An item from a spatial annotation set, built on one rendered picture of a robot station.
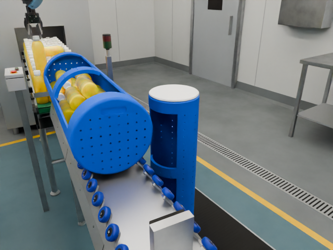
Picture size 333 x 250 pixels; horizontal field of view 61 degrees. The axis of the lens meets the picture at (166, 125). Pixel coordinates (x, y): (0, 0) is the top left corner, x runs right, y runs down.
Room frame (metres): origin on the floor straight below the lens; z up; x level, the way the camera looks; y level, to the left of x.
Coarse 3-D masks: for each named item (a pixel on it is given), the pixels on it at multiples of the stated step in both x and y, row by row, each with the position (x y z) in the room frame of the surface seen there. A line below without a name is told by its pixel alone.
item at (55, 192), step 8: (32, 104) 1.67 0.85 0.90; (40, 120) 1.86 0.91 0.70; (48, 120) 1.86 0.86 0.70; (40, 128) 1.89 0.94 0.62; (40, 136) 1.90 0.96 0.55; (48, 144) 1.92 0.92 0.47; (48, 152) 1.90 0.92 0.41; (48, 160) 1.89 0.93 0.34; (56, 160) 1.94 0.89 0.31; (64, 160) 1.96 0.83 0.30; (48, 168) 1.89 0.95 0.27; (56, 192) 1.91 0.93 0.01
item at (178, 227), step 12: (168, 216) 0.49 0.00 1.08; (180, 216) 0.48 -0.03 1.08; (192, 216) 0.48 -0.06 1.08; (156, 228) 0.44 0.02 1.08; (168, 228) 0.45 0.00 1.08; (180, 228) 0.46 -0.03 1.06; (192, 228) 0.48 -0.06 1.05; (156, 240) 0.44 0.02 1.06; (168, 240) 0.45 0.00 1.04; (180, 240) 0.46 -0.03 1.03; (192, 240) 0.48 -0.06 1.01
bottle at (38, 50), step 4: (36, 40) 1.75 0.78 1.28; (32, 44) 1.75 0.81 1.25; (36, 44) 1.74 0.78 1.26; (40, 44) 1.75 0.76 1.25; (32, 48) 1.74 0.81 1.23; (36, 48) 1.74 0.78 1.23; (40, 48) 1.75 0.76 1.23; (36, 52) 1.73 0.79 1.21; (40, 52) 1.74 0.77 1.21; (44, 52) 1.77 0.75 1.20; (36, 56) 1.74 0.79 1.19; (40, 56) 1.74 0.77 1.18; (44, 56) 1.76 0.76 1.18; (36, 60) 1.74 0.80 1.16; (40, 60) 1.74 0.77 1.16; (44, 60) 1.75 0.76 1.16; (36, 64) 1.74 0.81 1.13; (40, 64) 1.74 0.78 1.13; (44, 64) 1.75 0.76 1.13; (36, 68) 1.74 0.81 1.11; (40, 68) 1.74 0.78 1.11; (44, 68) 1.75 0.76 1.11
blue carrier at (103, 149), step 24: (48, 72) 1.55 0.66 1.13; (72, 72) 1.18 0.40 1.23; (96, 72) 1.22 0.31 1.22; (96, 96) 0.86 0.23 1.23; (120, 96) 0.86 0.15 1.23; (72, 120) 0.81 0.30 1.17; (96, 120) 0.81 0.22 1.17; (120, 120) 0.85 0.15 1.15; (144, 120) 0.88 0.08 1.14; (72, 144) 0.77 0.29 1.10; (96, 144) 0.81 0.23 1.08; (120, 144) 0.84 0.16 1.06; (144, 144) 0.89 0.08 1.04; (96, 168) 0.80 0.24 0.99; (120, 168) 0.84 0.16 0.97
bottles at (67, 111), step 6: (72, 78) 1.54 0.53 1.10; (54, 84) 1.46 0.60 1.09; (72, 84) 1.44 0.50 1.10; (60, 90) 1.38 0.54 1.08; (60, 96) 1.35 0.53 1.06; (60, 102) 1.20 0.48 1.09; (66, 102) 1.18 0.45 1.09; (60, 108) 1.14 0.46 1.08; (66, 108) 1.11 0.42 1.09; (66, 114) 1.09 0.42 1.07; (66, 120) 1.09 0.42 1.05
